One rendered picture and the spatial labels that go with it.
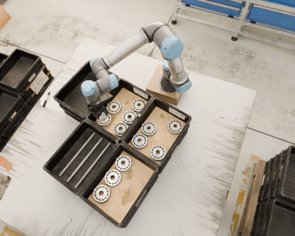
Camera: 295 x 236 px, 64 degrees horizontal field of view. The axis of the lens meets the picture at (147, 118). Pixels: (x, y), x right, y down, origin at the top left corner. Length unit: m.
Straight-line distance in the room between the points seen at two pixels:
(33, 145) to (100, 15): 2.30
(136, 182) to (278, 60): 2.43
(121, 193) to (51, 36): 2.61
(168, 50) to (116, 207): 0.95
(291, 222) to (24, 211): 1.89
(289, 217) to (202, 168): 0.80
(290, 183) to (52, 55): 2.93
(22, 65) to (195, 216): 2.12
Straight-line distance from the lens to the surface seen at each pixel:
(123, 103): 1.73
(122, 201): 1.51
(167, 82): 1.76
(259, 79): 3.08
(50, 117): 1.99
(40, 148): 1.91
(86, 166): 1.60
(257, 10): 3.09
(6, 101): 2.69
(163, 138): 1.59
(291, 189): 2.10
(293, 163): 2.17
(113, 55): 1.34
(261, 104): 2.89
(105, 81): 1.27
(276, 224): 2.13
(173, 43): 1.23
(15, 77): 2.65
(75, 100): 1.83
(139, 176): 1.52
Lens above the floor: 2.32
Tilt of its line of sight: 64 degrees down
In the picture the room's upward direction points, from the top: 5 degrees counter-clockwise
